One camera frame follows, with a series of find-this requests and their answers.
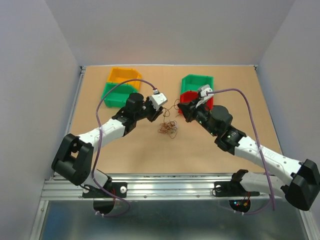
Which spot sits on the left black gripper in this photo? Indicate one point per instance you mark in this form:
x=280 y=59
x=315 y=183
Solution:
x=155 y=113

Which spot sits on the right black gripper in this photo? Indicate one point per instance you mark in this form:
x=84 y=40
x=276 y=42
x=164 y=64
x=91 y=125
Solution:
x=189 y=110

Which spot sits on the red plastic bin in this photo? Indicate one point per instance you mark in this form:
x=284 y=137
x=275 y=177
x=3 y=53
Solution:
x=189 y=96

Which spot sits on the green plastic bin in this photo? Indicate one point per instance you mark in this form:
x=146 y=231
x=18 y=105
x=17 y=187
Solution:
x=118 y=97
x=193 y=82

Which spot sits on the yellow plastic bin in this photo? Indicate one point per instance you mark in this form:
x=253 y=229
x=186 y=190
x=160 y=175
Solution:
x=120 y=74

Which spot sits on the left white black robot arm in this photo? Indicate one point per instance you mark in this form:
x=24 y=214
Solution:
x=74 y=158

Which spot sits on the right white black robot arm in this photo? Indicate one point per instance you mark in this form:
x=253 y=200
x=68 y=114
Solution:
x=296 y=181

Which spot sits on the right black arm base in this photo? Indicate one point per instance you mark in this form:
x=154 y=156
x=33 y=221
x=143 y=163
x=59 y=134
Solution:
x=232 y=189

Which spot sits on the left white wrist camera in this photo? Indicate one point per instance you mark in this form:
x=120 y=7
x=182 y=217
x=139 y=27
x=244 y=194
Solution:
x=158 y=99

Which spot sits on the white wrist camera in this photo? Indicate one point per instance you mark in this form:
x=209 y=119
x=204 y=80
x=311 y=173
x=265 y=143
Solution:
x=205 y=93
x=158 y=99

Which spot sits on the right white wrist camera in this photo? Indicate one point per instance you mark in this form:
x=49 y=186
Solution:
x=205 y=93

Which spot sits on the aluminium left side rail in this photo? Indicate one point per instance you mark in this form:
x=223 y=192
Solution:
x=82 y=71

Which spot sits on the aluminium rail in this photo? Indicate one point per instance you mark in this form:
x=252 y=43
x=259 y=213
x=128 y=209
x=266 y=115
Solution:
x=143 y=187
x=82 y=71

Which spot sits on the aluminium front rail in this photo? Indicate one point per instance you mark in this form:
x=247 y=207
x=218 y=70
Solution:
x=143 y=187

